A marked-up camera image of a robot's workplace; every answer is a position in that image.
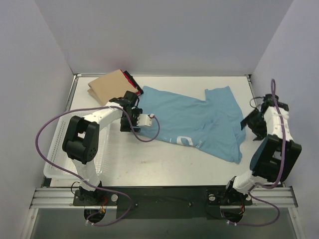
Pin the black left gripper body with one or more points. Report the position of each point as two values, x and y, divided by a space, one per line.
127 122

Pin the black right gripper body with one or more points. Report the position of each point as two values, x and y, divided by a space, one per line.
255 122

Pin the light blue t shirt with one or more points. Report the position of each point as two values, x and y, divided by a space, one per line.
211 125

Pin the white perforated plastic basket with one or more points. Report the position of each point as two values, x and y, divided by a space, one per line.
75 140

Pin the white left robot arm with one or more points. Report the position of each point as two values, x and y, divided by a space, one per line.
114 111

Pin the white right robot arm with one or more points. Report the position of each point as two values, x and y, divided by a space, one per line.
275 157

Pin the red folded t shirt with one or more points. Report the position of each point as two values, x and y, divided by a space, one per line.
129 79

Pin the black folded t shirt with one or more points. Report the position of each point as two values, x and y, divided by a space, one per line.
135 85

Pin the beige folded t shirt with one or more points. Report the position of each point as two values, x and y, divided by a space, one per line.
111 85

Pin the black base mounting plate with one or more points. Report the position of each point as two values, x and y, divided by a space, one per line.
183 202

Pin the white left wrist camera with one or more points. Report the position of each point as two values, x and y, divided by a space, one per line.
145 120

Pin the aluminium front rail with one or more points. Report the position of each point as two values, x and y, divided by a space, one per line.
52 198

